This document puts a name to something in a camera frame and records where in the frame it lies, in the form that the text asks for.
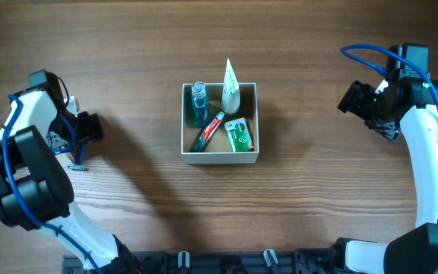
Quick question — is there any blue mouthwash bottle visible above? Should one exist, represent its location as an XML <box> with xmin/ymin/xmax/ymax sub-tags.
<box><xmin>191</xmin><ymin>81</ymin><xmax>209</xmax><ymax>128</ymax></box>

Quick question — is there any green Dettol soap bar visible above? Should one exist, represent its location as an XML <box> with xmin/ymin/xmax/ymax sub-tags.
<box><xmin>224</xmin><ymin>118</ymin><xmax>254</xmax><ymax>152</ymax></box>

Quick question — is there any teal toothpaste tube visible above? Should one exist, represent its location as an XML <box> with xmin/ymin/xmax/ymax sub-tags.
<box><xmin>189</xmin><ymin>111</ymin><xmax>225</xmax><ymax>153</ymax></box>

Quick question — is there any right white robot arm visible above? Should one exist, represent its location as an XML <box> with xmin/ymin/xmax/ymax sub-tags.
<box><xmin>332</xmin><ymin>77</ymin><xmax>438</xmax><ymax>273</ymax></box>

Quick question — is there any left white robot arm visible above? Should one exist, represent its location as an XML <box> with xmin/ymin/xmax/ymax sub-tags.
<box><xmin>0</xmin><ymin>69</ymin><xmax>140</xmax><ymax>273</ymax></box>

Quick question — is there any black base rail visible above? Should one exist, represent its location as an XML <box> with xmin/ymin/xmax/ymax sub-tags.
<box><xmin>61</xmin><ymin>247</ymin><xmax>357</xmax><ymax>274</ymax></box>

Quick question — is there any white lotion tube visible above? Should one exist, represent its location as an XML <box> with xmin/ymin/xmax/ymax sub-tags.
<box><xmin>222</xmin><ymin>59</ymin><xmax>240</xmax><ymax>114</ymax></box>

